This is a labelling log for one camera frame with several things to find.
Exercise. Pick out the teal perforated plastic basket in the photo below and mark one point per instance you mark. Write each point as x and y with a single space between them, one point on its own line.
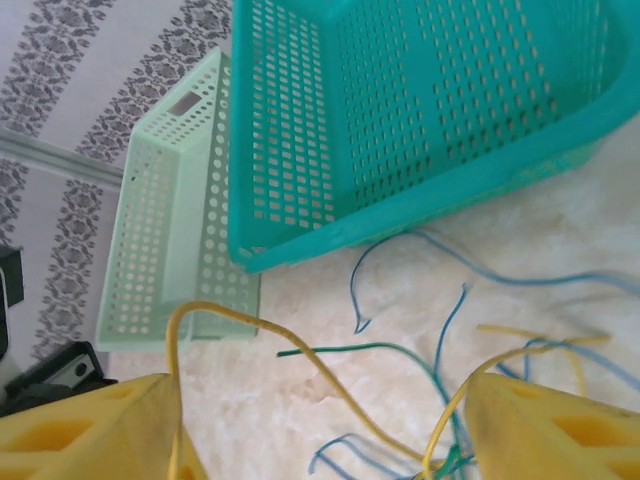
390 125

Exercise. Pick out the light green perforated plastic basket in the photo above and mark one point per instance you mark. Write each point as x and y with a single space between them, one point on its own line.
190 200

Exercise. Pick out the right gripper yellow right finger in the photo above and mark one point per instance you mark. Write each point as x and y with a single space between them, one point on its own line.
550 440

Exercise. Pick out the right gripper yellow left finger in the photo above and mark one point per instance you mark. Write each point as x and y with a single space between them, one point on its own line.
75 440

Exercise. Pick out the aluminium frame post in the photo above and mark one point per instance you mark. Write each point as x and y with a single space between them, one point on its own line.
60 159

